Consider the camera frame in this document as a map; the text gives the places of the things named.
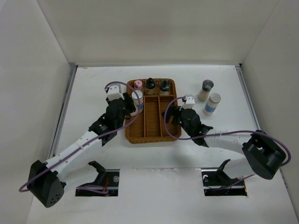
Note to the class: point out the brown wicker divided basket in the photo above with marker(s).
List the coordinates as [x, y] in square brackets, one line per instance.
[149, 126]

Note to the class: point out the black spout bottle brown spice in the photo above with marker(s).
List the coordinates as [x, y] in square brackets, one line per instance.
[150, 86]

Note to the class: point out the dark cap tan spice bottle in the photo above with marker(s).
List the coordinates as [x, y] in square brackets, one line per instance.
[207, 85]

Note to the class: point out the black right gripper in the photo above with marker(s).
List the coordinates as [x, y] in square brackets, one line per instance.
[173, 110]

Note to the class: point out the black spout bottle white spice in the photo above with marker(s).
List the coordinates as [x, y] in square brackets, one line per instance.
[164, 87]

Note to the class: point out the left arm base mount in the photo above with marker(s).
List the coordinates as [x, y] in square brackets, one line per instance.
[106, 183]

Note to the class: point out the grey cap bottle blue label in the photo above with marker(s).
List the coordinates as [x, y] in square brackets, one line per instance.
[211, 104]

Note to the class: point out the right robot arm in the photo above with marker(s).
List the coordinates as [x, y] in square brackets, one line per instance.
[262, 154]

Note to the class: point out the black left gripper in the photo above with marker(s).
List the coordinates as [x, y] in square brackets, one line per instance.
[129, 104]

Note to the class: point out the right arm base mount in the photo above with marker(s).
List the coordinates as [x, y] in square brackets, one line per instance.
[217, 183]

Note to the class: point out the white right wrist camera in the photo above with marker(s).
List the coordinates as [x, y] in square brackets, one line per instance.
[188, 101]

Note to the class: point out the silver cap bottle blue label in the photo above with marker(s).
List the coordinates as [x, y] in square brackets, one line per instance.
[137, 97]

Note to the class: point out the pink cap spice bottle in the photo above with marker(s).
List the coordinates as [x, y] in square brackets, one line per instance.
[138, 85]

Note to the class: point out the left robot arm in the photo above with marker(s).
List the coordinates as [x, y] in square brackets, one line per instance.
[47, 180]

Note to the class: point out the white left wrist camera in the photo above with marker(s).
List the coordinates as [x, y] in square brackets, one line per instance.
[114, 92]

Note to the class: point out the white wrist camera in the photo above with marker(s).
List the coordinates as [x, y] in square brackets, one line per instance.
[114, 92]
[188, 101]

